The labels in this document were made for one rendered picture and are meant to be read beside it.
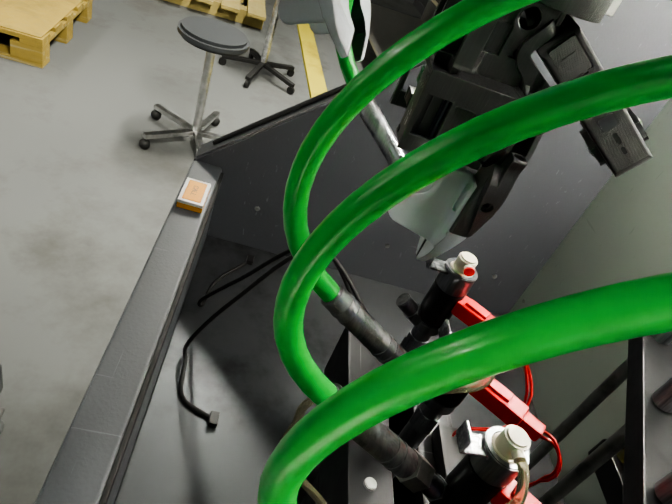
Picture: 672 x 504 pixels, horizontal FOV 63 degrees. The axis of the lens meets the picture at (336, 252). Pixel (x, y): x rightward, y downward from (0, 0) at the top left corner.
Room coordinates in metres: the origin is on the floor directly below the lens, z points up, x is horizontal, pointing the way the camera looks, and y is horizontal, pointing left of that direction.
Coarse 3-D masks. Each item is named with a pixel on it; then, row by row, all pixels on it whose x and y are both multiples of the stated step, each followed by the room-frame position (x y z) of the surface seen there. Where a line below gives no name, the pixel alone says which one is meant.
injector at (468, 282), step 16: (432, 288) 0.37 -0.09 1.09; (448, 288) 0.36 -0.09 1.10; (464, 288) 0.36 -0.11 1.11; (400, 304) 0.36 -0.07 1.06; (416, 304) 0.37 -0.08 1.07; (432, 304) 0.36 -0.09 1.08; (448, 304) 0.36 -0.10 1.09; (416, 320) 0.36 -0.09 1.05; (432, 320) 0.36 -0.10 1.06; (416, 336) 0.36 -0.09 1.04
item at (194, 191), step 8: (192, 184) 0.54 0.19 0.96; (200, 184) 0.55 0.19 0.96; (184, 192) 0.52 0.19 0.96; (192, 192) 0.52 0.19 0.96; (200, 192) 0.53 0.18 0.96; (192, 200) 0.51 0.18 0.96; (200, 200) 0.52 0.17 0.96; (184, 208) 0.50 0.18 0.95; (192, 208) 0.51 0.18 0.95; (200, 208) 0.51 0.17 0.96
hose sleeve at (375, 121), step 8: (368, 104) 0.46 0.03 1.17; (376, 104) 0.47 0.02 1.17; (360, 112) 0.46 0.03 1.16; (368, 112) 0.46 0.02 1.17; (376, 112) 0.46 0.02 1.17; (368, 120) 0.46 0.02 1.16; (376, 120) 0.46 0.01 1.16; (384, 120) 0.46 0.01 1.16; (368, 128) 0.46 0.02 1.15; (376, 128) 0.46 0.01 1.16; (384, 128) 0.46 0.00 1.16; (376, 136) 0.46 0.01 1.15; (384, 136) 0.46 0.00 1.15; (392, 136) 0.46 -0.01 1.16; (384, 144) 0.46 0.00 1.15; (392, 144) 0.46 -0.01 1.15; (384, 152) 0.46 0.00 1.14; (392, 152) 0.45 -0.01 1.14; (400, 152) 0.46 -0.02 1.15; (392, 160) 0.45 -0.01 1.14
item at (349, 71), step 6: (342, 60) 0.47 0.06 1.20; (348, 60) 0.47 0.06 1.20; (354, 60) 0.47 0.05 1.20; (342, 66) 0.47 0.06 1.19; (348, 66) 0.47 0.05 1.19; (354, 66) 0.47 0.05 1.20; (342, 72) 0.47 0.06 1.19; (348, 72) 0.47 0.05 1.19; (354, 72) 0.47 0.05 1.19; (348, 78) 0.47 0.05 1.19
